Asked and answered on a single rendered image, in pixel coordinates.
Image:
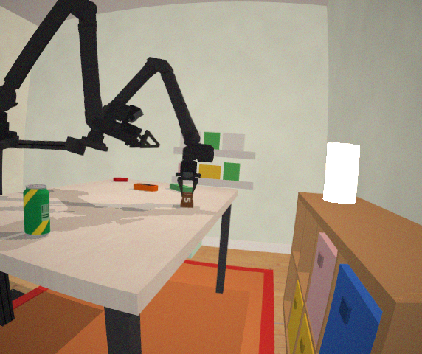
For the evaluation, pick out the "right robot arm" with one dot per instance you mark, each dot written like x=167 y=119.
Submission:
x=87 y=28

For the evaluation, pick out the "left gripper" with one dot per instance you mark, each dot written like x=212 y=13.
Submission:
x=180 y=181

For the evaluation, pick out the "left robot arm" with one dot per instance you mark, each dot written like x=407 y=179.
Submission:
x=203 y=153

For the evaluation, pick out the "green soda can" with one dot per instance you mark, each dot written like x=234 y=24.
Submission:
x=36 y=210

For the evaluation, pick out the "green rectangular block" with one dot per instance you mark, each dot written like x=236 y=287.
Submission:
x=185 y=188

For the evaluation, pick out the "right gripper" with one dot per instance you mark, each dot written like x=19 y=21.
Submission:
x=134 y=142

